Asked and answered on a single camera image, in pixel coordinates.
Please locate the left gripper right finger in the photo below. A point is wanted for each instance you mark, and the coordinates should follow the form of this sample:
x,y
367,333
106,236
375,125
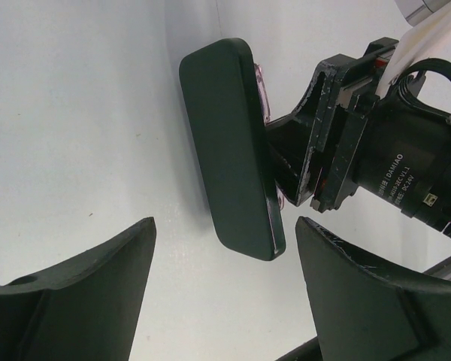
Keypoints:
x,y
365,307

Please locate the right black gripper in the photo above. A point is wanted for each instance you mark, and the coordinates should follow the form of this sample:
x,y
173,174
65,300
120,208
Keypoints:
x,y
324,129

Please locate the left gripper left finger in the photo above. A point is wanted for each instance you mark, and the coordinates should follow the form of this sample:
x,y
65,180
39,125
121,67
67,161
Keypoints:
x,y
84,308

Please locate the pink frame purple sunglasses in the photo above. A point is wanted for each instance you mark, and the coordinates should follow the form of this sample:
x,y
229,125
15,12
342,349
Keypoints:
x,y
266,116

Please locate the black glasses case beige lining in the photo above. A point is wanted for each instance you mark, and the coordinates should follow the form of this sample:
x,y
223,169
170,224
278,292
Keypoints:
x,y
221,97

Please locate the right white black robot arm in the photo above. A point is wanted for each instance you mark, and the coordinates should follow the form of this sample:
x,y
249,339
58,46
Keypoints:
x,y
404,156

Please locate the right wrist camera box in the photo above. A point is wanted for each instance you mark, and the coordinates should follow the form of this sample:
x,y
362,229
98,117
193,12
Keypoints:
x,y
430,23

